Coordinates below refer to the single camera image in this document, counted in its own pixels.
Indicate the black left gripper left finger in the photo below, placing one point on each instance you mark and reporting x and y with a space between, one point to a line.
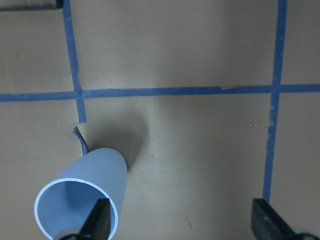
98 224

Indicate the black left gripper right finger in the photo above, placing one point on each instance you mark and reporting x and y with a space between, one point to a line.
266 223

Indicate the light blue plastic cup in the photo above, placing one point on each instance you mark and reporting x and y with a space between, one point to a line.
66 202

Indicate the black wire mug rack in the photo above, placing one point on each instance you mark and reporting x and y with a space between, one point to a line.
30 5

